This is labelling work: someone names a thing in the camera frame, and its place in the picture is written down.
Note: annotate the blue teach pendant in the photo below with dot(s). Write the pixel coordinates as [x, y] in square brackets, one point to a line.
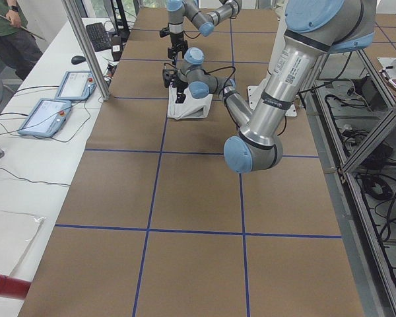
[46, 118]
[76, 86]

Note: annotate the red cylinder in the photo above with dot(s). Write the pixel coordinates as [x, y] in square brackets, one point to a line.
[13, 288]

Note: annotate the grey cartoon print t-shirt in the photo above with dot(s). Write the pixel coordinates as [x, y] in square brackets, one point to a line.
[191, 108]

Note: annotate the upper blue teach pendant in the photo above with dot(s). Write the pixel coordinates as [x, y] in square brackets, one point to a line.
[76, 86]

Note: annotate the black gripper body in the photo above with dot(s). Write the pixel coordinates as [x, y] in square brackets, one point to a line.
[176, 40]
[180, 85]

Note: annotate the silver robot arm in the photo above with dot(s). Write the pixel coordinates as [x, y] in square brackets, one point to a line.
[313, 29]
[204, 22]

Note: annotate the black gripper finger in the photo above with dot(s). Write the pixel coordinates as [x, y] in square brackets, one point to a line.
[174, 58]
[180, 98]

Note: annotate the person in green shirt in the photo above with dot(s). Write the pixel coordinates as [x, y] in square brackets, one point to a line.
[18, 48]

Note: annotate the aluminium frame post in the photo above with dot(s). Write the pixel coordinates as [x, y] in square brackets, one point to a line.
[79, 30]

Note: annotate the clear plastic bag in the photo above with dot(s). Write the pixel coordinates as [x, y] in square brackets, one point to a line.
[17, 233]

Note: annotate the lower blue teach pendant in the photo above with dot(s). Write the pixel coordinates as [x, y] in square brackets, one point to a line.
[46, 118]

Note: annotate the black keyboard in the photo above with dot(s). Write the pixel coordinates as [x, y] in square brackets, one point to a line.
[98, 36]

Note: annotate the black computer mouse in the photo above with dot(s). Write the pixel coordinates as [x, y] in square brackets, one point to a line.
[75, 60]

